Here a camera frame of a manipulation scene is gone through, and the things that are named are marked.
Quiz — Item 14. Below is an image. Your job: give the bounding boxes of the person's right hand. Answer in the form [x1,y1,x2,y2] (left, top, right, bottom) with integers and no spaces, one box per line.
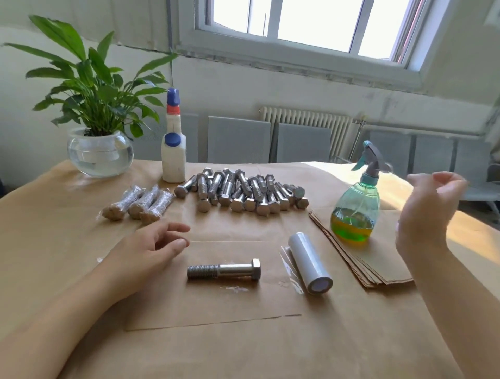
[395,171,470,265]

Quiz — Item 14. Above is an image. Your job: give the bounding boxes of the person's left hand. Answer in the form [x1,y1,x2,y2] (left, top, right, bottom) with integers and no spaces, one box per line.
[100,221,192,303]

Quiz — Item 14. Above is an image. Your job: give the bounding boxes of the stack of brown paper sheets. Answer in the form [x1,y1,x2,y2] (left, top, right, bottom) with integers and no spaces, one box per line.
[308,207,415,290]

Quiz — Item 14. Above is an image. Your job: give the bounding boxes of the green spray bottle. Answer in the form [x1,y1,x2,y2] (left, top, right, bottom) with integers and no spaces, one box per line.
[330,141,394,245]

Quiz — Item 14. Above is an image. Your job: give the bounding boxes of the grey hex bolt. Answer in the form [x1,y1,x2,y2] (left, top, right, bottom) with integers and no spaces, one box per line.
[186,258,262,281]

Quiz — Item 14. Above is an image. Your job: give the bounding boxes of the pile of steel bolts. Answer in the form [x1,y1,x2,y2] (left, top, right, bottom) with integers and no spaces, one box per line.
[174,168,310,217]

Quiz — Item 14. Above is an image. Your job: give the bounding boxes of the white cling film roll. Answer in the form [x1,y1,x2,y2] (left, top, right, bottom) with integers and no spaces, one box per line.
[288,232,334,295]

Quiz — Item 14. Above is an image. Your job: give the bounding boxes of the person's left forearm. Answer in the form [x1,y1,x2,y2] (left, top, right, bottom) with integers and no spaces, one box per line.
[0,266,130,379]

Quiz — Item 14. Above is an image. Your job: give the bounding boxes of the person's right forearm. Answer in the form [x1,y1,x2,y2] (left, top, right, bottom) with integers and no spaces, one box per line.
[402,242,500,379]

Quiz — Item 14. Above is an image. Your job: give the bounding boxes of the grey chair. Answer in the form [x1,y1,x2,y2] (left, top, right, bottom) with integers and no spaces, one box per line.
[275,122,333,163]
[359,129,414,176]
[207,116,272,164]
[412,134,458,176]
[453,139,500,206]
[133,114,200,162]

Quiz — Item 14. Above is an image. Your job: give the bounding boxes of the large brown paper table cover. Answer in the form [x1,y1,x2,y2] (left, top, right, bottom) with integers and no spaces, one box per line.
[0,160,500,379]

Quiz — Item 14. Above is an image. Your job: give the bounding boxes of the white glue bottle blue cap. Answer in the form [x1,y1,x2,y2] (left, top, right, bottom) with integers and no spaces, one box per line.
[161,87,188,184]

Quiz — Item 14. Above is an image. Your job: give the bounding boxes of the round glass vase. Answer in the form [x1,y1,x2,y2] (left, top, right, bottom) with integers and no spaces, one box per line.
[67,129,134,178]

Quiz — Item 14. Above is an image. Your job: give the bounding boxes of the white radiator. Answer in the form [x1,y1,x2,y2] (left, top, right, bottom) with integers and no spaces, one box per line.
[259,106,353,162]

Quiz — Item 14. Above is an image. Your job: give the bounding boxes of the green leafy plant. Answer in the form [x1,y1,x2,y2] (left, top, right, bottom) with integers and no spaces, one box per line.
[4,15,179,138]

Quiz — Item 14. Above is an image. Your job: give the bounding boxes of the white framed window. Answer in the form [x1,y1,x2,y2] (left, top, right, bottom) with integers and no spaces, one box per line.
[176,0,462,91]

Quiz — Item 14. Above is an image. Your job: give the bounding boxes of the white vertical blind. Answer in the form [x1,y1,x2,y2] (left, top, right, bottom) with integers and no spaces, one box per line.
[0,0,182,52]

